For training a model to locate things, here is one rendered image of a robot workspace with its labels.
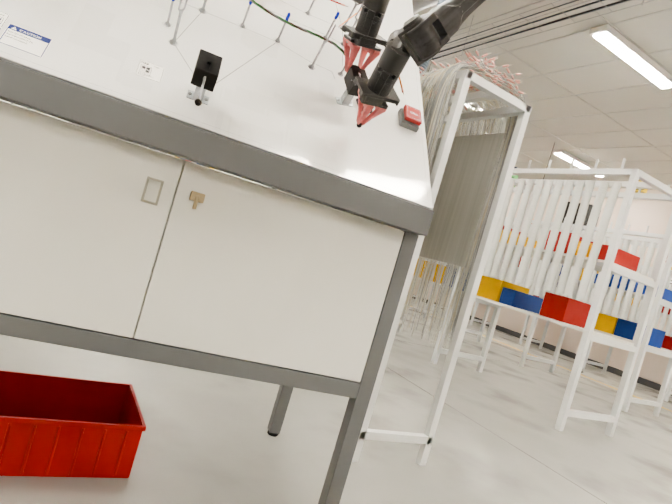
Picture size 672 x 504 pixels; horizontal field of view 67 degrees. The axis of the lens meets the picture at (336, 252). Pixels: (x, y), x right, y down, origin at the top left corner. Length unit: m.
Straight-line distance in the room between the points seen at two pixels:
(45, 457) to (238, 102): 0.94
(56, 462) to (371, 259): 0.89
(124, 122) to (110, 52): 0.17
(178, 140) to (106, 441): 0.76
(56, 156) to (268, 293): 0.51
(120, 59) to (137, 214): 0.32
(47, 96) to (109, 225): 0.26
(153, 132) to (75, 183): 0.19
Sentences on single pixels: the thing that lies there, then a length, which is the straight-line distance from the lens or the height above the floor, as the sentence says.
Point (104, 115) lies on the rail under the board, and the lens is 1.10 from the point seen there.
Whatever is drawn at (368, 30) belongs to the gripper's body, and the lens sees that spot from 1.30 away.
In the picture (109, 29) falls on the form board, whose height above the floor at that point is 1.02.
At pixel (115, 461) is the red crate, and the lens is 1.47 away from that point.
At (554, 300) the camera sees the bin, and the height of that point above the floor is 0.79.
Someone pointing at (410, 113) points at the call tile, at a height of 1.11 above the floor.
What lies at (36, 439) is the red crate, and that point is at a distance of 1.42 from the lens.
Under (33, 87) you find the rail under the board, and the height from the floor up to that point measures 0.84.
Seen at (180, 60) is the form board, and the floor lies 1.01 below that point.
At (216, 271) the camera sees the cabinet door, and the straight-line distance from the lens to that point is 1.15.
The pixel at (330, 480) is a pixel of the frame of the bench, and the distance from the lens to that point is 1.40.
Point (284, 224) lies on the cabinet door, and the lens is 1.17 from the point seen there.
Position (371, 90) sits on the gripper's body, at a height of 1.07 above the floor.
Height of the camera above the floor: 0.71
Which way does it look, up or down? level
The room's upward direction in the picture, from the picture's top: 16 degrees clockwise
